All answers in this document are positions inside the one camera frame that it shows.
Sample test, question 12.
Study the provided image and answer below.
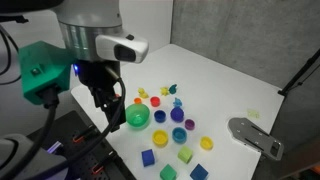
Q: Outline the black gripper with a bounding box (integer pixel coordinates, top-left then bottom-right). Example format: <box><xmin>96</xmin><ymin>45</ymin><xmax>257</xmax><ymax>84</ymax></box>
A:
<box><xmin>77</xmin><ymin>60</ymin><xmax>121</xmax><ymax>123</ymax></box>

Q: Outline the small light blue bowl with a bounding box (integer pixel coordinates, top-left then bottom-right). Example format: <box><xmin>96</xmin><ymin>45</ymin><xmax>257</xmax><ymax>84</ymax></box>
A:
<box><xmin>172</xmin><ymin>127</ymin><xmax>187</xmax><ymax>144</ymax></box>

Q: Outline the large green bowl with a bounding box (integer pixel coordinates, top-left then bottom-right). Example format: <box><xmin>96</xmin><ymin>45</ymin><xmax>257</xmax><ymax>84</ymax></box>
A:
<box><xmin>125</xmin><ymin>104</ymin><xmax>150</xmax><ymax>128</ymax></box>

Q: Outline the yellow bowl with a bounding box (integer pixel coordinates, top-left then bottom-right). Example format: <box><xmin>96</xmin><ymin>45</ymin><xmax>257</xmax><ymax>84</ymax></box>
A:
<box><xmin>152</xmin><ymin>130</ymin><xmax>168</xmax><ymax>147</ymax></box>

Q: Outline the purple bowl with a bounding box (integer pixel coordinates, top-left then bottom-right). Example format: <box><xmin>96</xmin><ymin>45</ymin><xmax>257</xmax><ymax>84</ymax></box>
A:
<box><xmin>170</xmin><ymin>107</ymin><xmax>184</xmax><ymax>122</ymax></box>

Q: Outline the orange cup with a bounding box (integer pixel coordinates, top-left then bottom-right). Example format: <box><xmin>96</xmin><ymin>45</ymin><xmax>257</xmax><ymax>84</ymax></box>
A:
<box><xmin>134</xmin><ymin>98</ymin><xmax>142</xmax><ymax>104</ymax></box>

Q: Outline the yellow animal toy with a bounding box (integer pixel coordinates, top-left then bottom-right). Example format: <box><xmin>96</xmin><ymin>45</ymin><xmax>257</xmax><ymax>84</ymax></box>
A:
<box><xmin>138</xmin><ymin>88</ymin><xmax>149</xmax><ymax>99</ymax></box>

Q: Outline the red cup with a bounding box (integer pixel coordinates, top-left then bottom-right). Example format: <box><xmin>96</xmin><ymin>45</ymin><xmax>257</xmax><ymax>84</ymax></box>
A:
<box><xmin>150</xmin><ymin>96</ymin><xmax>160</xmax><ymax>107</ymax></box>

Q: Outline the yellow star toy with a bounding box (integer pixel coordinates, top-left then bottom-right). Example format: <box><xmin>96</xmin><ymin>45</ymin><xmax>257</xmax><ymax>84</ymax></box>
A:
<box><xmin>160</xmin><ymin>87</ymin><xmax>169</xmax><ymax>96</ymax></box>

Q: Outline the dark blue cup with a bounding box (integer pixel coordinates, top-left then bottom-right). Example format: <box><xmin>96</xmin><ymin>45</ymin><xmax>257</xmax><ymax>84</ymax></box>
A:
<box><xmin>154</xmin><ymin>110</ymin><xmax>166</xmax><ymax>123</ymax></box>

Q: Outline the teal animal toy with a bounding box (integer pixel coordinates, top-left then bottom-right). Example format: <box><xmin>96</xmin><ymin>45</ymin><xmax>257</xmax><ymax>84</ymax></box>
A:
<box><xmin>169</xmin><ymin>84</ymin><xmax>177</xmax><ymax>94</ymax></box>

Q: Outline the black pegboard base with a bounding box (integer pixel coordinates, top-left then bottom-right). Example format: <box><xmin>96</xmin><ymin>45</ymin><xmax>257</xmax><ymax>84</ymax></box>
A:
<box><xmin>32</xmin><ymin>111</ymin><xmax>136</xmax><ymax>180</ymax></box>

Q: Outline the light blue animal toy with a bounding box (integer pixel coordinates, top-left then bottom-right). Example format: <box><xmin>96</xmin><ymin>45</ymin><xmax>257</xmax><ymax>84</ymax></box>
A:
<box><xmin>173</xmin><ymin>98</ymin><xmax>182</xmax><ymax>107</ymax></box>

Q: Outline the small magenta cup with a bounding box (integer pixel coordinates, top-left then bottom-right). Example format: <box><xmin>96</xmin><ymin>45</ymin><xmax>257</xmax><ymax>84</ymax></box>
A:
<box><xmin>185</xmin><ymin>119</ymin><xmax>195</xmax><ymax>130</ymax></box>

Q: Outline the lime green cube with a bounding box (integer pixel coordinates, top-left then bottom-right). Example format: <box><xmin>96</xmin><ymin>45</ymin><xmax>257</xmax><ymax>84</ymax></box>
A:
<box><xmin>178</xmin><ymin>146</ymin><xmax>193</xmax><ymax>164</ymax></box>

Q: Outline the small yellow cup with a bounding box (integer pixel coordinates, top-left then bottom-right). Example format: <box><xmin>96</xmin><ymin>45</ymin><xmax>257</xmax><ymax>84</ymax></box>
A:
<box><xmin>200</xmin><ymin>136</ymin><xmax>213</xmax><ymax>150</ymax></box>

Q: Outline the dark blue cube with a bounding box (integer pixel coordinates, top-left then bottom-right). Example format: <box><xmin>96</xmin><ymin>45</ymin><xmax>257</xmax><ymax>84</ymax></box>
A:
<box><xmin>190</xmin><ymin>164</ymin><xmax>208</xmax><ymax>180</ymax></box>

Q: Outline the grey metal plate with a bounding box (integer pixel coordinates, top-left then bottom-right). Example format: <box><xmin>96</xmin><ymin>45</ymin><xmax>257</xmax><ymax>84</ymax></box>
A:
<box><xmin>227</xmin><ymin>117</ymin><xmax>284</xmax><ymax>161</ymax></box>

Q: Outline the black tripod stand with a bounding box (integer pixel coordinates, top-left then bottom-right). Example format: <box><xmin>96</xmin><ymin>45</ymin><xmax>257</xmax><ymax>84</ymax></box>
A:
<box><xmin>278</xmin><ymin>49</ymin><xmax>320</xmax><ymax>97</ymax></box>

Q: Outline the black cable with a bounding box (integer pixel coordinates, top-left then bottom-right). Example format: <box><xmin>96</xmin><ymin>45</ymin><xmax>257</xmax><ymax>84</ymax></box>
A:
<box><xmin>0</xmin><ymin>77</ymin><xmax>127</xmax><ymax>180</ymax></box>

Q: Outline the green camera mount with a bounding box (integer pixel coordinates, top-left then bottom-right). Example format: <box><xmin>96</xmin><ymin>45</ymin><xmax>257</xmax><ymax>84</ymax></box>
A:
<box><xmin>18</xmin><ymin>41</ymin><xmax>75</xmax><ymax>105</ymax></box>

